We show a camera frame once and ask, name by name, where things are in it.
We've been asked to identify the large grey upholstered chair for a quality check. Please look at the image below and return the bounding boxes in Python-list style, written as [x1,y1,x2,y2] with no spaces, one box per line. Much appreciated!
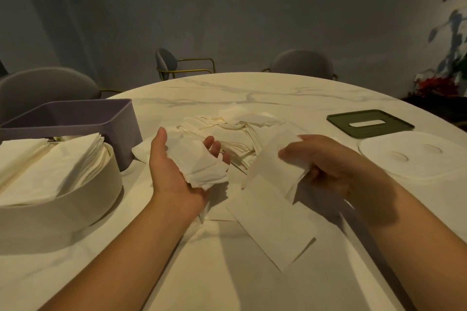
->
[0,67,123,123]

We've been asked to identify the long white tissue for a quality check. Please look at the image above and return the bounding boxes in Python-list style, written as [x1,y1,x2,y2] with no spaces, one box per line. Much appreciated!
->
[226,129,318,273]

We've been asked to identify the green slotted tissue box lid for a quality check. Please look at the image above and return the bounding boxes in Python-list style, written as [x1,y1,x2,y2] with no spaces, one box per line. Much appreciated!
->
[326,109,416,139]

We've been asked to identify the person's left hand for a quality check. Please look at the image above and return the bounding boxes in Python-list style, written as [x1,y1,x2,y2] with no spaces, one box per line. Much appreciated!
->
[149,127,231,221]

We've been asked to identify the purple rectangular tissue box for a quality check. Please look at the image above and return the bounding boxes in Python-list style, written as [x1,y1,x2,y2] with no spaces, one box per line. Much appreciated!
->
[0,99,143,172]

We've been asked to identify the person's right hand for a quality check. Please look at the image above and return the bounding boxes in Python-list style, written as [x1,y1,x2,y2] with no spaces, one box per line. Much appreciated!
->
[278,134,370,207]

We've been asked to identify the small white tissue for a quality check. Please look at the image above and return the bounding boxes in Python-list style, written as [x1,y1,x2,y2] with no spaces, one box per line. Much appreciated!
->
[168,137,229,190]

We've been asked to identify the grey chair with gold frame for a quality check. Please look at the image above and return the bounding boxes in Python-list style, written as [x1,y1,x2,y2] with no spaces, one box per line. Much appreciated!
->
[155,48,216,82]

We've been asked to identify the green leafy plant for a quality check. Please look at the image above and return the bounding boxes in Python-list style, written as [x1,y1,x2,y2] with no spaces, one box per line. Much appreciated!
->
[427,0,467,80]

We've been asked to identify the person's left forearm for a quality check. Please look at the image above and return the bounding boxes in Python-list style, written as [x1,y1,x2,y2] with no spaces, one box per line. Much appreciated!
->
[39,194,209,311]

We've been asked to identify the white oval container lid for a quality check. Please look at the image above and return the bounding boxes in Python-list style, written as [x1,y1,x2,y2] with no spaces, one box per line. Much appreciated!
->
[358,131,467,181]

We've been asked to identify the stack of folded white tissues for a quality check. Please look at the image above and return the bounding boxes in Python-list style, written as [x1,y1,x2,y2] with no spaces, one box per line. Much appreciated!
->
[0,133,111,206]

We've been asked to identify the pile of loose white tissues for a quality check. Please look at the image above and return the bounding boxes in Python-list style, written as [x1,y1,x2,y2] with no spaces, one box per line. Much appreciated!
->
[131,103,305,225]

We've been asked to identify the red flowers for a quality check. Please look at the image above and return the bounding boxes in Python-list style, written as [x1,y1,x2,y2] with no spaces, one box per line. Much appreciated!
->
[413,75,461,98]

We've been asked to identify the white oval tissue container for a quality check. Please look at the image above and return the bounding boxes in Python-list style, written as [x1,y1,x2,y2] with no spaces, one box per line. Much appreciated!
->
[0,138,123,239]

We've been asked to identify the person's right forearm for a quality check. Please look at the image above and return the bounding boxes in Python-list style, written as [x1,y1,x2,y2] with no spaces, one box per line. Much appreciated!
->
[343,170,467,311]

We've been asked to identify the grey round-backed chair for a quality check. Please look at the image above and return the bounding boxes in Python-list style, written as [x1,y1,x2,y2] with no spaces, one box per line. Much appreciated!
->
[261,49,339,81]

